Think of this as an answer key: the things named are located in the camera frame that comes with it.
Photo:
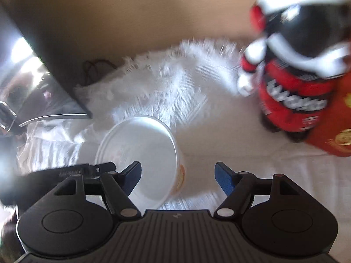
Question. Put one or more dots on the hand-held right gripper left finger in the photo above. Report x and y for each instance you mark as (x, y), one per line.
(133, 178)

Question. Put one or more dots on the black computer monitor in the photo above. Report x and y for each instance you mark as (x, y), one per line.
(41, 60)

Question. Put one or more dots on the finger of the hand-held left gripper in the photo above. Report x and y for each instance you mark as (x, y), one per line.
(93, 167)

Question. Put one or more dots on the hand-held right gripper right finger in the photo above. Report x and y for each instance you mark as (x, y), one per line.
(223, 179)

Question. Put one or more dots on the white paper bowl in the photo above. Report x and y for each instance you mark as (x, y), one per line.
(148, 148)

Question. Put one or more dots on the panda figurine in red jacket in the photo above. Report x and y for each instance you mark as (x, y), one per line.
(296, 60)

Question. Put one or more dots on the red snack bag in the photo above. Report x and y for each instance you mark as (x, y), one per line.
(331, 126)

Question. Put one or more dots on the white textured cloth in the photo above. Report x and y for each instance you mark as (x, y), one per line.
(192, 87)

